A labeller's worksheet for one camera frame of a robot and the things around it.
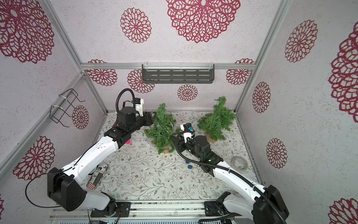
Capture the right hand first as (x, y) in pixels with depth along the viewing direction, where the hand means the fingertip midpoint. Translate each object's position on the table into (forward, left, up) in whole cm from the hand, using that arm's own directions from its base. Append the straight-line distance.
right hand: (174, 133), depth 73 cm
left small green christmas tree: (+3, +6, 0) cm, 7 cm away
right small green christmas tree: (+10, -24, -4) cm, 27 cm away
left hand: (+11, +13, +4) cm, 17 cm away
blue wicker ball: (-7, -9, -26) cm, 28 cm away
